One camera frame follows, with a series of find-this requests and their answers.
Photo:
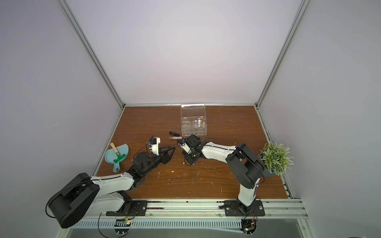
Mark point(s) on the green rake wooden handle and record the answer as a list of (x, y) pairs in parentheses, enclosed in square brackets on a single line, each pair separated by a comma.
[(121, 152)]

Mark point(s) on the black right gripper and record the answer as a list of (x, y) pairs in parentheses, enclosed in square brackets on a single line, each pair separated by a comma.
[(190, 147)]

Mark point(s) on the green potted plant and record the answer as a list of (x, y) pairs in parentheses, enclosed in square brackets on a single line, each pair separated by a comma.
[(276, 158)]

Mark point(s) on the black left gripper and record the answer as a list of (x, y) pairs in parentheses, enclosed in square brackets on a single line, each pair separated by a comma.
[(162, 155)]

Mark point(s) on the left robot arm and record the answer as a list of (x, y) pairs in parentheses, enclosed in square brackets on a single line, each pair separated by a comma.
[(86, 196)]

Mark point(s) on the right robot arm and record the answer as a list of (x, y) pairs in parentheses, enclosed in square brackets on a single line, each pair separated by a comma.
[(246, 167)]

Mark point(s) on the black lipstick tube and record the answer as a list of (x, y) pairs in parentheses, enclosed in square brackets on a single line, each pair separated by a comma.
[(174, 134)]

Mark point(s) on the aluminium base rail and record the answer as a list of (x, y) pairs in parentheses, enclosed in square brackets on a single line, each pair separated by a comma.
[(195, 213)]

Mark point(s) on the clear acrylic lipstick organizer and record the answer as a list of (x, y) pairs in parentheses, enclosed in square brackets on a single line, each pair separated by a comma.
[(189, 113)]

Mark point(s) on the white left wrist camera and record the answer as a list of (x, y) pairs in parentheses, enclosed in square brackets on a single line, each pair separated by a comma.
[(154, 145)]

